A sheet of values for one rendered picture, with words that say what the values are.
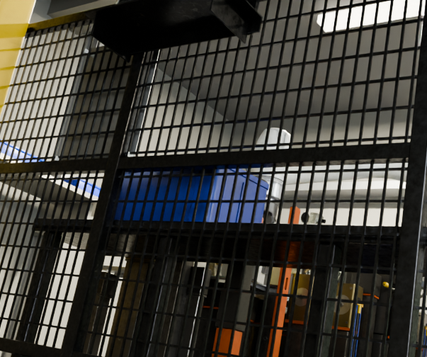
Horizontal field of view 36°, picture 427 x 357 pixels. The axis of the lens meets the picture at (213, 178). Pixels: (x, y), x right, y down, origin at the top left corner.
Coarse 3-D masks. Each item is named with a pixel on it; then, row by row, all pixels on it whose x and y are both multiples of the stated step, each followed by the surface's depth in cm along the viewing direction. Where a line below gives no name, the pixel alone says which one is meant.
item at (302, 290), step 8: (304, 280) 164; (304, 288) 163; (288, 304) 164; (296, 304) 163; (304, 304) 161; (288, 312) 163; (296, 312) 162; (304, 312) 161; (288, 320) 162; (296, 320) 161; (296, 328) 161; (296, 336) 160; (296, 344) 160; (288, 352) 160; (296, 352) 159
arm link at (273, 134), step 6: (264, 132) 185; (270, 132) 184; (276, 132) 183; (282, 132) 184; (264, 138) 184; (270, 138) 183; (276, 138) 182; (282, 138) 183; (288, 138) 184; (252, 168) 185; (258, 168) 181; (264, 168) 180; (270, 168) 180; (276, 168) 180; (282, 168) 181; (264, 174) 180; (270, 174) 180; (276, 174) 180; (282, 174) 181; (282, 180) 181
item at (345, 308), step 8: (344, 288) 176; (352, 288) 175; (360, 288) 177; (336, 296) 177; (344, 296) 175; (352, 296) 174; (360, 296) 177; (336, 304) 176; (344, 304) 175; (352, 304) 174; (360, 304) 176; (344, 312) 174; (360, 312) 176; (344, 320) 173; (344, 328) 172; (336, 344) 173; (344, 344) 171; (352, 344) 171; (336, 352) 172; (344, 352) 171; (352, 352) 174
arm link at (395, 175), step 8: (296, 168) 201; (304, 168) 200; (320, 168) 198; (336, 168) 196; (344, 168) 195; (352, 168) 194; (360, 168) 194; (368, 168) 193; (288, 176) 199; (296, 176) 200; (304, 176) 200; (320, 176) 198; (328, 176) 197; (336, 176) 197; (344, 176) 196; (352, 176) 195; (360, 176) 195; (368, 176) 194; (376, 176) 194; (384, 176) 194; (392, 176) 194; (288, 184) 201
